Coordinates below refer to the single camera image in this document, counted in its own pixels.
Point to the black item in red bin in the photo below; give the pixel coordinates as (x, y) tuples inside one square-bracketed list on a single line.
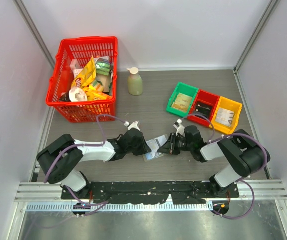
[(203, 109)]

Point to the cards in green bin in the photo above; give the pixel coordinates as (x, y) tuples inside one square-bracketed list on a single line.
[(182, 102)]

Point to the grey card holder wallet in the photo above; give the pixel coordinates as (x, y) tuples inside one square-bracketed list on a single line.
[(149, 156)]

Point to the white silver VIP card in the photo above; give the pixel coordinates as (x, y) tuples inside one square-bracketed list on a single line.
[(157, 143)]

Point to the yellow plastic bin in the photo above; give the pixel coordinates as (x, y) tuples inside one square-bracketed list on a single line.
[(230, 105)]

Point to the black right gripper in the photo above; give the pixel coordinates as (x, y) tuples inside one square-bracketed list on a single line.
[(169, 147)]

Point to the green plastic bin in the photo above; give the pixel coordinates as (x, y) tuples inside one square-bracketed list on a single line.
[(185, 89)]

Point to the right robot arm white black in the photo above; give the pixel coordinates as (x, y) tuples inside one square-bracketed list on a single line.
[(244, 154)]

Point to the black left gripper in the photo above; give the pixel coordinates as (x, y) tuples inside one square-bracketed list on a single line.
[(146, 149)]

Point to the red plastic shopping basket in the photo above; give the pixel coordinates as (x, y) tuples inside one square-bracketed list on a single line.
[(82, 49)]

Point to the yellow snack bag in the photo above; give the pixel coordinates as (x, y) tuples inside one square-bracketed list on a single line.
[(96, 86)]

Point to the cards in yellow bin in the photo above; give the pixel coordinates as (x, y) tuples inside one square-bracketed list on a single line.
[(225, 117)]

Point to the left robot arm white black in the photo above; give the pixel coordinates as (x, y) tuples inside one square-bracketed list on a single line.
[(59, 159)]

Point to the red plastic bin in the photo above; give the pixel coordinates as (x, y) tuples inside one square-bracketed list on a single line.
[(208, 98)]

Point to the aluminium frame rail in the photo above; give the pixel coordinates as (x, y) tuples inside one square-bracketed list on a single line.
[(271, 189)]

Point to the green soap dispenser bottle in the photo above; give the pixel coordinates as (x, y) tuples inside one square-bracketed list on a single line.
[(135, 82)]

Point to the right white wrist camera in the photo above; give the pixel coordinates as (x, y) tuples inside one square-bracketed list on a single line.
[(180, 129)]

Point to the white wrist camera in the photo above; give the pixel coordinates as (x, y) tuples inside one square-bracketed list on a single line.
[(180, 129), (134, 125)]

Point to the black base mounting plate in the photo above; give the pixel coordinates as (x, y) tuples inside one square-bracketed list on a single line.
[(154, 192)]

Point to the white paper roll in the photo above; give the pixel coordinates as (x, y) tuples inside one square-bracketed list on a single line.
[(77, 95)]

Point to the green snack packet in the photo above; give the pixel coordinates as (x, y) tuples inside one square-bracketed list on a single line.
[(103, 65)]

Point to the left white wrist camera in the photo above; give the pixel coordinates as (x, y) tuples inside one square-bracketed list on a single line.
[(134, 125)]

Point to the white slotted cable duct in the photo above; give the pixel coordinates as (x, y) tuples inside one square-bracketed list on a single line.
[(72, 207)]

